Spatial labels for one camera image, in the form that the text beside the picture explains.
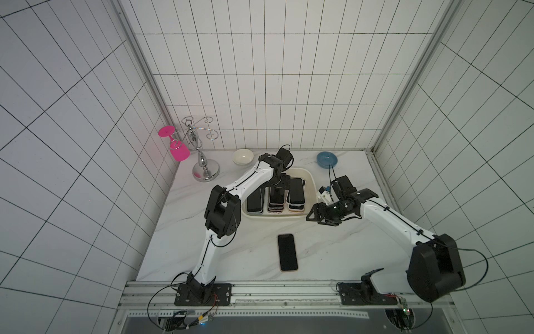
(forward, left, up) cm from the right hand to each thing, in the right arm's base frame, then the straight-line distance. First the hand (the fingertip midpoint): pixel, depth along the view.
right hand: (306, 220), depth 81 cm
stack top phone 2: (+18, +3, -6) cm, 19 cm away
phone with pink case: (-11, +7, -9) cm, 16 cm away
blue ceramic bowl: (+41, -13, -9) cm, 44 cm away
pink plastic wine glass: (+30, +61, +6) cm, 68 cm away
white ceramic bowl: (+39, +32, -6) cm, 51 cm away
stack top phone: (+12, +22, -6) cm, 26 cm away
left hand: (+15, +14, -1) cm, 21 cm away
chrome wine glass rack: (+30, +53, -9) cm, 62 cm away
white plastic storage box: (+9, +7, -8) cm, 14 cm away
